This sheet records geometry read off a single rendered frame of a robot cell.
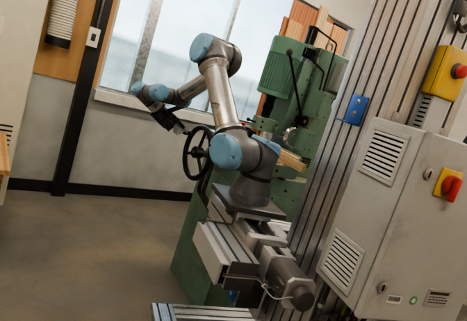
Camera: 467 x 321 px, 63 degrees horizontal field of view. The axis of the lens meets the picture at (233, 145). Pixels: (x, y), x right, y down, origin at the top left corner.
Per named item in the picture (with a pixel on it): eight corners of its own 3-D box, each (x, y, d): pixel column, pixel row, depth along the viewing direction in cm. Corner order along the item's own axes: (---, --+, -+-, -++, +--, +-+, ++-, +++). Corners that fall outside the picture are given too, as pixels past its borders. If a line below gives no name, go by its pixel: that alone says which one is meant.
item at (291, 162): (235, 137, 227) (238, 130, 226) (238, 137, 228) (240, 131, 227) (301, 172, 178) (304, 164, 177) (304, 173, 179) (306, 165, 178)
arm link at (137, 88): (135, 90, 170) (126, 91, 176) (151, 107, 176) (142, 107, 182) (145, 78, 173) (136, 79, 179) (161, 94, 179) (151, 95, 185)
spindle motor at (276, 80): (249, 89, 209) (267, 33, 205) (274, 96, 219) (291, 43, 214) (268, 94, 195) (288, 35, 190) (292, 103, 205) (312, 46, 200)
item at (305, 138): (290, 146, 210) (297, 126, 209) (299, 149, 214) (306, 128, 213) (301, 152, 203) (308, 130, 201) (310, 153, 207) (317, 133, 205)
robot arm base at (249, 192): (274, 210, 136) (283, 184, 134) (236, 203, 130) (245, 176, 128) (258, 194, 149) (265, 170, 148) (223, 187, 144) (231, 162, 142)
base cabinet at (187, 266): (168, 268, 235) (201, 160, 224) (242, 267, 268) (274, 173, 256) (199, 316, 198) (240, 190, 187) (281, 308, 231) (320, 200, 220)
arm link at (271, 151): (279, 180, 138) (290, 145, 136) (253, 178, 129) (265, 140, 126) (256, 168, 146) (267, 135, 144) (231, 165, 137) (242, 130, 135)
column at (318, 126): (262, 161, 233) (300, 46, 222) (288, 166, 245) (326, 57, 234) (284, 174, 215) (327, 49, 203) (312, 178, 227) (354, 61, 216)
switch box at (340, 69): (326, 89, 212) (336, 61, 209) (338, 94, 217) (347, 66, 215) (334, 91, 207) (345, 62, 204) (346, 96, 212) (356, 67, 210)
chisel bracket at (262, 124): (249, 128, 211) (253, 114, 209) (267, 133, 218) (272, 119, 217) (256, 132, 205) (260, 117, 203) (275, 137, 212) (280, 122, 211)
